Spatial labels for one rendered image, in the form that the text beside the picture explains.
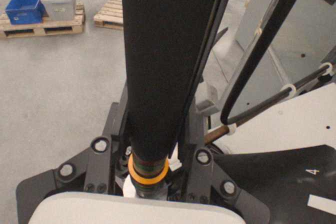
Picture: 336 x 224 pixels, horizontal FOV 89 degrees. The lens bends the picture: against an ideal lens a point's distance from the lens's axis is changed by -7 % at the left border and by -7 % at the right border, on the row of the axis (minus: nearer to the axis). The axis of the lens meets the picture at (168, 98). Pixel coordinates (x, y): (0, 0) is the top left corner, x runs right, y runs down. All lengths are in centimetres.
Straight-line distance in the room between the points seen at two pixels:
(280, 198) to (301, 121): 31
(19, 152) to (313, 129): 202
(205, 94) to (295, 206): 45
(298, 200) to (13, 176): 191
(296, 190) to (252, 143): 30
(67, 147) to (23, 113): 64
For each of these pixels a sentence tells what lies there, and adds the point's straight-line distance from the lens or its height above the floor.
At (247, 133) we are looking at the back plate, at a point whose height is 117.
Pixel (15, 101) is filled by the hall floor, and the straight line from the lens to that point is 243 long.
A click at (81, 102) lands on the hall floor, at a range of 213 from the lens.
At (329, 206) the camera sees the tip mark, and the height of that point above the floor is 142.
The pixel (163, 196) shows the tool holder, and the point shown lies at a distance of 32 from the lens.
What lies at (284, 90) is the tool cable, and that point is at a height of 141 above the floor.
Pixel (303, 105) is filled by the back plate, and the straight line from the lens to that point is 58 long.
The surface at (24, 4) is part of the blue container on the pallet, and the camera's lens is 389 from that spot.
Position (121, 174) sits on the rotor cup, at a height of 122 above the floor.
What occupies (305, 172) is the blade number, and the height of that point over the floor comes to 140.
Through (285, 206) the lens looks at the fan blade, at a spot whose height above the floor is 140.
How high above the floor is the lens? 162
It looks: 50 degrees down
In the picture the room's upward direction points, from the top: 11 degrees clockwise
